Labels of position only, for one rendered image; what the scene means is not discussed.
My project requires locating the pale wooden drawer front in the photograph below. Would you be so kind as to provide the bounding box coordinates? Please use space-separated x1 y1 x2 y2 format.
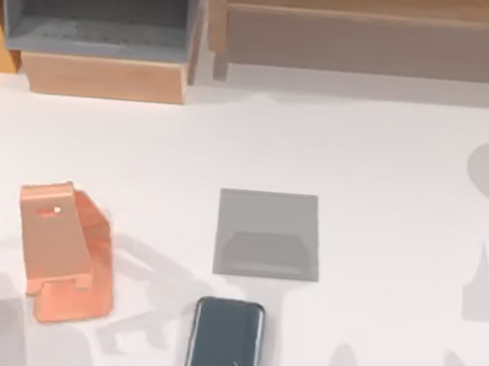
17 49 191 106

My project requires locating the orange phone stand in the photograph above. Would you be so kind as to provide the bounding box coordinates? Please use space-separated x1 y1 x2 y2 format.
9 177 123 330

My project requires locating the grey pierced drawer inside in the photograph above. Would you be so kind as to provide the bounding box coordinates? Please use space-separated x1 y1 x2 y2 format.
0 0 197 65

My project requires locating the wooden open shelf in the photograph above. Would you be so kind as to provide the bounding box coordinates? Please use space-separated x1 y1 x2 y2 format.
203 0 489 103

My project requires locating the dark grey smartphone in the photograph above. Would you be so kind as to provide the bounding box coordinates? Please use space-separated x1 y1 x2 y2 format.
181 294 268 366

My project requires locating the grey square mat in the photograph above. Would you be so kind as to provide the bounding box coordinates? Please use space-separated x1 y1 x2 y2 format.
211 187 327 284

